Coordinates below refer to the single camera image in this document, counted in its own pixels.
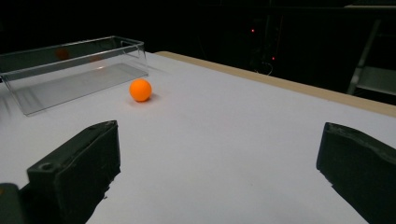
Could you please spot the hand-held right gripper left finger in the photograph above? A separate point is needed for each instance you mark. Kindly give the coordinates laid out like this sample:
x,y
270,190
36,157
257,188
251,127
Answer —
x,y
77,168

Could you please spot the clear plastic box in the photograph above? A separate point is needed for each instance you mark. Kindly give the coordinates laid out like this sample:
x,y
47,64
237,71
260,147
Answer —
x,y
77,84

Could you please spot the black computer tower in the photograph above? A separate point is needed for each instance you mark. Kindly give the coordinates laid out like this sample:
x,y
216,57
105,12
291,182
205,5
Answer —
x,y
264,40

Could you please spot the orange ping-pong ball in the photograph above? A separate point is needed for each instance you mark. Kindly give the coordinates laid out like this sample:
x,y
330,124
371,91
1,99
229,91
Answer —
x,y
140,90

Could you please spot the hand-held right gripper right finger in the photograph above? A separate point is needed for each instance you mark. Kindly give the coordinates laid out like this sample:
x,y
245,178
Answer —
x,y
361,168

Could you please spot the white metal stand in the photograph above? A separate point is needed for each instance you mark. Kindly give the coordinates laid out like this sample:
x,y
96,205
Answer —
x,y
378,79

